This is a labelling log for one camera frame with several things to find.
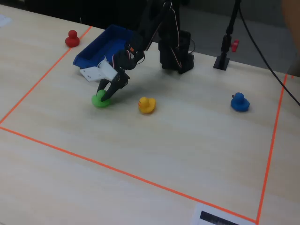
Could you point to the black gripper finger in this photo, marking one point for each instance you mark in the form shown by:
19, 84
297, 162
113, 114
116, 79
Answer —
102, 86
112, 90

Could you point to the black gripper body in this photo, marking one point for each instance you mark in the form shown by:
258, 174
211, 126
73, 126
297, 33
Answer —
120, 80

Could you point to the green rubber duck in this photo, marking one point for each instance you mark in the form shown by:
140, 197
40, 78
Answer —
96, 102

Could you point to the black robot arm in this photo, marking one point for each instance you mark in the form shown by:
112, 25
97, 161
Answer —
168, 54

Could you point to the yellow rubber duck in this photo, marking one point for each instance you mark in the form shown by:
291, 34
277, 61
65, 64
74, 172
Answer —
147, 106

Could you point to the red rubber duck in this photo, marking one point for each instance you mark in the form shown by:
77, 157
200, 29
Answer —
72, 41

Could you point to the blue rubber duck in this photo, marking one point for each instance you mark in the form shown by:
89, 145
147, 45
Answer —
240, 103

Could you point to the blue plastic bin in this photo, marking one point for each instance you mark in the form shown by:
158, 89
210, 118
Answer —
93, 50

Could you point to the orange tape strip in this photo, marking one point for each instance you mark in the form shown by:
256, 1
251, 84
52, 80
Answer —
129, 174
47, 72
273, 140

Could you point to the red clamp knob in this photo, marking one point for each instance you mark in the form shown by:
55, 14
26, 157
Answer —
235, 45

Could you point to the white printed paper label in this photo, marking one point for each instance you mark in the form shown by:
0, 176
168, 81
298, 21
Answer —
198, 211

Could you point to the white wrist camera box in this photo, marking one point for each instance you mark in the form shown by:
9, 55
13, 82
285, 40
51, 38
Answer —
96, 73

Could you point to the black camera stand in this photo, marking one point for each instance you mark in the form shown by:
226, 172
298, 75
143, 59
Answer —
221, 62

